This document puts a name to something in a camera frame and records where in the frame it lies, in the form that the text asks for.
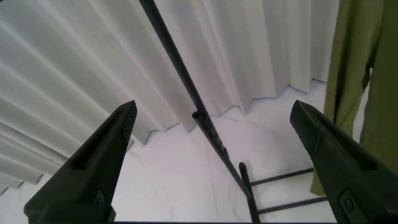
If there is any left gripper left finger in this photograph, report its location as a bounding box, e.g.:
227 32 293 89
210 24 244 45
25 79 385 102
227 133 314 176
23 100 139 224

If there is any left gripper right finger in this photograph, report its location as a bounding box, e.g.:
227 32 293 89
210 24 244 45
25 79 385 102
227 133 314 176
289 100 398 224

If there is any olive green printed T-shirt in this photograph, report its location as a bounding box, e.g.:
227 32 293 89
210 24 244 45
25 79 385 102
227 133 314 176
310 0 398 197

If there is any black clothes rack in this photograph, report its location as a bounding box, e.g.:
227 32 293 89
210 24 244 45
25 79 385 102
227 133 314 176
138 0 329 224

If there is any white curtain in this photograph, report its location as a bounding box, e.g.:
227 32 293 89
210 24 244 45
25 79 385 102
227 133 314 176
0 0 341 195

